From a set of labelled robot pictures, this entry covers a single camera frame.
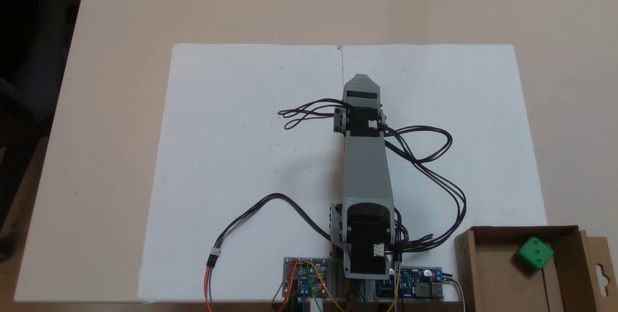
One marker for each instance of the green die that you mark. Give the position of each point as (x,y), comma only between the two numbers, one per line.
(535,253)

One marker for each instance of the blue power converter board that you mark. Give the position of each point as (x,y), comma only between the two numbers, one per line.
(417,285)

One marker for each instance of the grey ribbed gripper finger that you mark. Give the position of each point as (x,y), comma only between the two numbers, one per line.
(362,84)

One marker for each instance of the brown cardboard box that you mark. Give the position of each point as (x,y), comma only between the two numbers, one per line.
(492,273)

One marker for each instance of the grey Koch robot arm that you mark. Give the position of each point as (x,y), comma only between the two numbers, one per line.
(364,172)

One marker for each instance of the white paper sheet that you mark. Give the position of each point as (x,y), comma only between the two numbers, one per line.
(231,157)
(483,109)

